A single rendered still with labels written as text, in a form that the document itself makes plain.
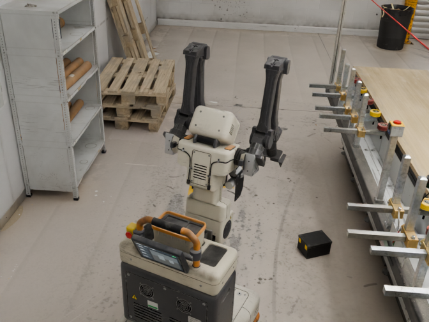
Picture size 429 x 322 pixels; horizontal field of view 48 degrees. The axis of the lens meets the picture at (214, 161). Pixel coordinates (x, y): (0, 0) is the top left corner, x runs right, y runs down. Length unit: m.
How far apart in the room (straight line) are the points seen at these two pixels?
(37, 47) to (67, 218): 1.33
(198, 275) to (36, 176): 2.32
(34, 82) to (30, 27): 0.41
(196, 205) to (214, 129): 0.46
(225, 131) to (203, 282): 0.70
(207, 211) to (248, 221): 1.45
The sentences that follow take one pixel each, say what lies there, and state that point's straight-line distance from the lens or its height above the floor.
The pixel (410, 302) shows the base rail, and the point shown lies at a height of 0.69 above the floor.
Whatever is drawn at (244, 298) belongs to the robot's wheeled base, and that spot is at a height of 0.28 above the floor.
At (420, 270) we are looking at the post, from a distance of 2.44.
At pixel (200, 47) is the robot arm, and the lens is 2.51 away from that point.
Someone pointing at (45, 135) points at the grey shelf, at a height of 0.60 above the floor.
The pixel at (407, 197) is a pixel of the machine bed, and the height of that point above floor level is 0.69.
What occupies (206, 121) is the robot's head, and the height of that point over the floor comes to 1.34.
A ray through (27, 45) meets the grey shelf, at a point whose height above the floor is 1.30.
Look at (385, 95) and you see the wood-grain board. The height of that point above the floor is 0.90.
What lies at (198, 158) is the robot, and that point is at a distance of 2.34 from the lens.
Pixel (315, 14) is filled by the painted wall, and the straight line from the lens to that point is 9.99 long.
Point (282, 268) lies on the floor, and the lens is 3.55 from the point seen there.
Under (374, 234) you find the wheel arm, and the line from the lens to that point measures 2.54.
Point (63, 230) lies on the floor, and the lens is 3.93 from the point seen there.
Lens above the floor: 2.29
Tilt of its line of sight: 29 degrees down
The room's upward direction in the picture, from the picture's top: 2 degrees clockwise
